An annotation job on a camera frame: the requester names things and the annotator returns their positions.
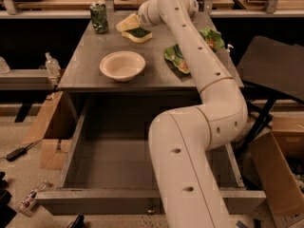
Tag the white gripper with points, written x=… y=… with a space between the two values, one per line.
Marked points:
x=143 y=16

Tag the green and yellow sponge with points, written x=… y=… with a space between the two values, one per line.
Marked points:
x=137 y=35

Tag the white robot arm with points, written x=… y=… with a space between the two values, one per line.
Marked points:
x=179 y=138

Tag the open grey top drawer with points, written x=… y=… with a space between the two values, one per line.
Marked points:
x=108 y=169

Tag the green soda can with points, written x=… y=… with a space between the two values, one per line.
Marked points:
x=99 y=17

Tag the white bowl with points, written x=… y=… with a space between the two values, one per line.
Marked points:
x=122 y=66

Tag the green chip bag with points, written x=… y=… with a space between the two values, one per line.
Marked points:
x=173 y=54

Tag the grey wooden cabinet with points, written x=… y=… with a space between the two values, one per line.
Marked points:
x=95 y=67

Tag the clear plastic bottle on bench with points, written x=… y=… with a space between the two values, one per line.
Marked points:
x=52 y=65

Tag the small white pump bottle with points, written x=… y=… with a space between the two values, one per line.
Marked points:
x=229 y=48

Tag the black folding chair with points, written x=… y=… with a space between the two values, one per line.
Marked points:
x=271 y=71

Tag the wooden block on floor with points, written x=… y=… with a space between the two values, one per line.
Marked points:
x=53 y=154

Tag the black power adapter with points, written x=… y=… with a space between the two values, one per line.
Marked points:
x=15 y=154

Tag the plastic bottle on floor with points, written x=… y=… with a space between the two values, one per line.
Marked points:
x=29 y=201

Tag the cardboard box at right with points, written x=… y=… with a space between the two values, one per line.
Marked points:
x=270 y=153

